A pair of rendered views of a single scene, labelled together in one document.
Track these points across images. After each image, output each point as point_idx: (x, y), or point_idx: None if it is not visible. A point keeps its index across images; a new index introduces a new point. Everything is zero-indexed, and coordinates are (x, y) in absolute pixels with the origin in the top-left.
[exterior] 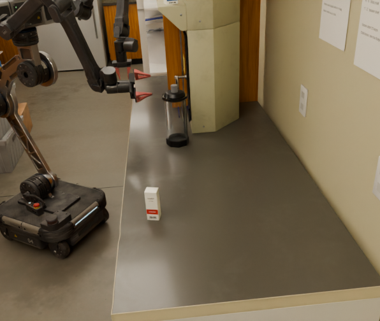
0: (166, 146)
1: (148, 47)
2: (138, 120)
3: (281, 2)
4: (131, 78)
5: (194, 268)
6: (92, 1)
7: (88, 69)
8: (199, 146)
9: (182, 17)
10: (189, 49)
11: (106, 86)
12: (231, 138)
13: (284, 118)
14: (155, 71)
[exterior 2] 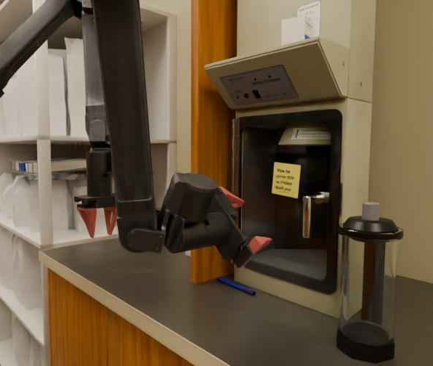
0: (364, 364)
1: (33, 205)
2: (181, 320)
3: (381, 93)
4: (226, 205)
5: None
6: (9, 79)
7: (137, 181)
8: (415, 343)
9: (344, 70)
10: (348, 136)
11: (182, 229)
12: (413, 310)
13: (425, 260)
14: (59, 240)
